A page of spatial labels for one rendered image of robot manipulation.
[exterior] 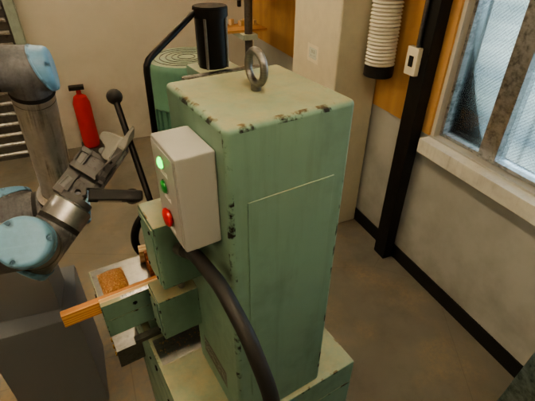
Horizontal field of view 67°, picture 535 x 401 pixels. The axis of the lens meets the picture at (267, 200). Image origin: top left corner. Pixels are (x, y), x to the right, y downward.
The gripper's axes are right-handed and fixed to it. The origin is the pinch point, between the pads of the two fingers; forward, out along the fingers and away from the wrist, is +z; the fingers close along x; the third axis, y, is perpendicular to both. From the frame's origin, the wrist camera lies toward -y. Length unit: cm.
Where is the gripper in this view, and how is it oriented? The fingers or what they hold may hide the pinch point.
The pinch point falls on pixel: (133, 138)
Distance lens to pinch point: 101.2
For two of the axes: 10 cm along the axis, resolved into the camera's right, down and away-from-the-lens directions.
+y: -8.0, -5.4, -2.7
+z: 4.4, -8.3, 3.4
